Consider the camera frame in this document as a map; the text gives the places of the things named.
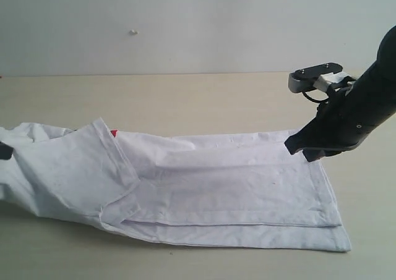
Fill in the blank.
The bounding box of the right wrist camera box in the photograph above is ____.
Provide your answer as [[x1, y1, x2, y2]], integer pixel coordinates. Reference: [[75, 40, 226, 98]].
[[288, 62, 356, 93]]

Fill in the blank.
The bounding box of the white t-shirt red lettering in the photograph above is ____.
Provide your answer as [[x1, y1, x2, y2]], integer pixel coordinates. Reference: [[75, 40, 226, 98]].
[[1, 119, 351, 252]]

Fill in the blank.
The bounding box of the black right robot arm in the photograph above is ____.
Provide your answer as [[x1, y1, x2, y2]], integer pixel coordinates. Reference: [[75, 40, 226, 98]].
[[285, 28, 395, 162]]

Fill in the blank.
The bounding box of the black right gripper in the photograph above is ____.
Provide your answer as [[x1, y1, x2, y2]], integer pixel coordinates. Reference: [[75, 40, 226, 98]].
[[284, 85, 371, 163]]

